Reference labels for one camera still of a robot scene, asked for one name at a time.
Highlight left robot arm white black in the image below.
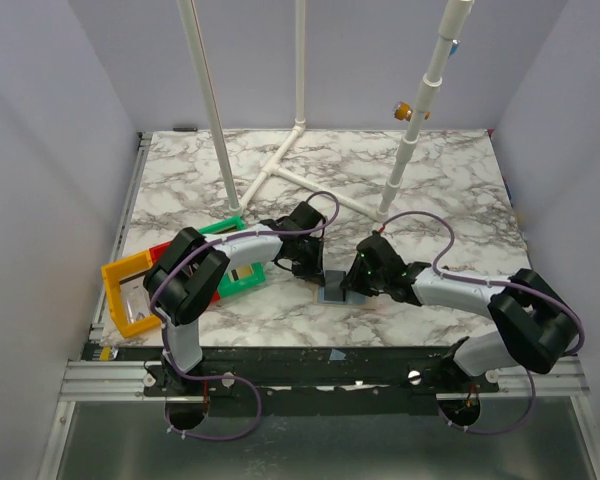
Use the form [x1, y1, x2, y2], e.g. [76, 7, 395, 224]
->
[143, 201, 327, 395]

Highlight yellow plastic bin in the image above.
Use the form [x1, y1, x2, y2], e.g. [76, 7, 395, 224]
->
[101, 250, 161, 338]

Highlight red plastic bin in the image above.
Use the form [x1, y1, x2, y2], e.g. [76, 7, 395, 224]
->
[149, 241, 221, 303]

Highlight white PVC pipe frame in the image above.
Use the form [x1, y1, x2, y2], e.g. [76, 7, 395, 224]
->
[177, 0, 476, 224]

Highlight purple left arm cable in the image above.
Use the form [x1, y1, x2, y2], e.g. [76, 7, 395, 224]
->
[149, 191, 340, 441]

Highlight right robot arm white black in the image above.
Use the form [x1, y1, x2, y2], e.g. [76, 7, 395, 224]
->
[341, 232, 579, 392]

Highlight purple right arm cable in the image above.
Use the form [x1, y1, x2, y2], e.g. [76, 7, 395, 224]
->
[379, 210, 586, 435]

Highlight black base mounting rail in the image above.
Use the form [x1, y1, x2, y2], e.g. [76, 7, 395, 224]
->
[143, 344, 501, 417]

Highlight beige card holder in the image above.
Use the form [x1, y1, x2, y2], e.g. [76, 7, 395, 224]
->
[313, 286, 377, 310]

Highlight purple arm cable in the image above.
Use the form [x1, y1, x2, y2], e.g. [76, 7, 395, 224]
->
[149, 191, 340, 441]
[379, 210, 586, 435]

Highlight orange knob on pipe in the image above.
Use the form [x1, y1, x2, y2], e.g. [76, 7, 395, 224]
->
[393, 102, 413, 122]

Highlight gold credit card in bin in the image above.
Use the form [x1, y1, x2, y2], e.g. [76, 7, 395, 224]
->
[229, 266, 253, 282]

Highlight green plastic bin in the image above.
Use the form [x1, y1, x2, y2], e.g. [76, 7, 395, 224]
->
[199, 216, 266, 303]

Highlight aluminium extrusion rail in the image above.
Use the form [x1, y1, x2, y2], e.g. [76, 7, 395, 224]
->
[59, 132, 153, 403]

